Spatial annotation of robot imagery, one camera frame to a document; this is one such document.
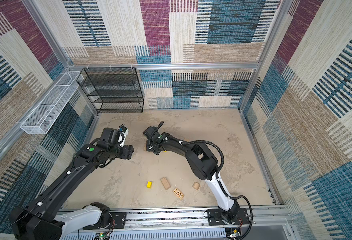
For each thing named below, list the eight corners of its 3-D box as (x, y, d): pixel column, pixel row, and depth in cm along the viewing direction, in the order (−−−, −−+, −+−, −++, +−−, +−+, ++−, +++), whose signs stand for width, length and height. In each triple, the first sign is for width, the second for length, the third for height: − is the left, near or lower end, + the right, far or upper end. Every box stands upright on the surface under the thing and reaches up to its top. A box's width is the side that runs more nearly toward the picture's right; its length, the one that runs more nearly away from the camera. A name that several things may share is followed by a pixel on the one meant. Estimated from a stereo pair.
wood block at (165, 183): (166, 191, 84) (165, 189, 82) (160, 180, 88) (159, 178, 86) (171, 187, 85) (170, 186, 83) (164, 177, 89) (164, 175, 87)
